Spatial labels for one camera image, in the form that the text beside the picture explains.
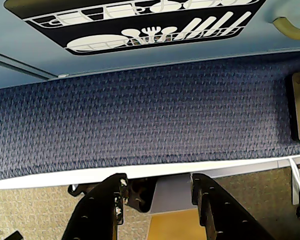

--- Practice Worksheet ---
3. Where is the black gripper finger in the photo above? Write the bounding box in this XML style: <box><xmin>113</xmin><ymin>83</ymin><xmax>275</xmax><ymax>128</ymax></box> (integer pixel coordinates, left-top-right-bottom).
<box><xmin>61</xmin><ymin>172</ymin><xmax>129</xmax><ymax>240</ymax></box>
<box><xmin>191</xmin><ymin>172</ymin><xmax>277</xmax><ymax>240</ymax></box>

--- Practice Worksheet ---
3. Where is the black clamp hook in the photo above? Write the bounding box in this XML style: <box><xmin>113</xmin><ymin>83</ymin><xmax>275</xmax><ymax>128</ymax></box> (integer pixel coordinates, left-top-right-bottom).
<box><xmin>66</xmin><ymin>183</ymin><xmax>98</xmax><ymax>199</ymax></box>

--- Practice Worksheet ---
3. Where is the yellow wooden panel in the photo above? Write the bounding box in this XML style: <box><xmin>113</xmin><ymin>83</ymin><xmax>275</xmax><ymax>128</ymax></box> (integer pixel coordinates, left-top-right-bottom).
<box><xmin>145</xmin><ymin>209</ymin><xmax>203</xmax><ymax>240</ymax></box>

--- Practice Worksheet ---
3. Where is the gray plastic block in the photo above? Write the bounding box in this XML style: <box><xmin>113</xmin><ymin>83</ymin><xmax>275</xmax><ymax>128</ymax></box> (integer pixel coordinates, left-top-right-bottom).
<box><xmin>146</xmin><ymin>173</ymin><xmax>194</xmax><ymax>215</ymax></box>

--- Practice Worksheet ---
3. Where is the blue woven mat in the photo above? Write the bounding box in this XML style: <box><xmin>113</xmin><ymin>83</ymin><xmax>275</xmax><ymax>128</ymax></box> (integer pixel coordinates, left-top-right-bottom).
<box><xmin>0</xmin><ymin>152</ymin><xmax>300</xmax><ymax>191</ymax></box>

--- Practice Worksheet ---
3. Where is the small black object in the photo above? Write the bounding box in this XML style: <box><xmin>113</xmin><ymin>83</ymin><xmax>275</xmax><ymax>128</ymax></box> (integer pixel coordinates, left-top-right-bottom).
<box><xmin>4</xmin><ymin>230</ymin><xmax>24</xmax><ymax>240</ymax></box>

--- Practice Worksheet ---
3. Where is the blue toy kitchen door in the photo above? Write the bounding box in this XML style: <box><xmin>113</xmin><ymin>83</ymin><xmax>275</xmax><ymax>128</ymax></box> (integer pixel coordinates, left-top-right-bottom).
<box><xmin>0</xmin><ymin>0</ymin><xmax>300</xmax><ymax>90</ymax></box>

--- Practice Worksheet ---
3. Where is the black white dish rack sticker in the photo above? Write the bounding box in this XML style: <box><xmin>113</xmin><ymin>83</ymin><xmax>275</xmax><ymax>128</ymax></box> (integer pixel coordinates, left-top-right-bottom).
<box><xmin>3</xmin><ymin>0</ymin><xmax>267</xmax><ymax>56</ymax></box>

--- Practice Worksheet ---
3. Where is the white cable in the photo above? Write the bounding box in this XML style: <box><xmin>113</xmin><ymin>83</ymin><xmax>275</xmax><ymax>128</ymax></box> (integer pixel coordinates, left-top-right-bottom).
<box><xmin>288</xmin><ymin>156</ymin><xmax>300</xmax><ymax>219</ymax></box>

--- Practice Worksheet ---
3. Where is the golden door handle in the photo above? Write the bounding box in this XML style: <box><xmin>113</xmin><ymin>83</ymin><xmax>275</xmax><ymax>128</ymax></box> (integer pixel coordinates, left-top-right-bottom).
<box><xmin>272</xmin><ymin>16</ymin><xmax>300</xmax><ymax>41</ymax></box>

